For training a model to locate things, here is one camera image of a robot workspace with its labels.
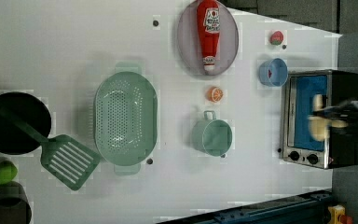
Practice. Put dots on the dark grey cup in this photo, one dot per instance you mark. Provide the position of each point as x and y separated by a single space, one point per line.
14 205

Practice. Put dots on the red ketchup bottle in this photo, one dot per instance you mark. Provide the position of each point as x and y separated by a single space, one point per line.
208 23

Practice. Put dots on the orange half toy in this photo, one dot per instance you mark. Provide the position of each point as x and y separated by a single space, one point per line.
215 94

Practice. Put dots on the peeled toy banana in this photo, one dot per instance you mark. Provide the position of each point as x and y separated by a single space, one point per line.
319 123

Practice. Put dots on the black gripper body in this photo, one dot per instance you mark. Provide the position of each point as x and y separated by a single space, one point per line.
345 118

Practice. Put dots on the strawberry toy on table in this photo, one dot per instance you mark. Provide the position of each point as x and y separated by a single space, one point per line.
276 38

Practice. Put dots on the green mug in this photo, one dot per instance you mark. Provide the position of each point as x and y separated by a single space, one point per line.
211 135

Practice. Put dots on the green slotted spatula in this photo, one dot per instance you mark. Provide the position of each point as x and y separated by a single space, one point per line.
64 157

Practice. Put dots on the blue bowl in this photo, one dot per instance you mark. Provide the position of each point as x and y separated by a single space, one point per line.
279 71

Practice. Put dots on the grey round plate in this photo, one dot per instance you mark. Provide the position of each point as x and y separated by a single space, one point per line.
188 42

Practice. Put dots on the green lime toy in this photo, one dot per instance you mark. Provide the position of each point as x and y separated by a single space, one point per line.
8 172

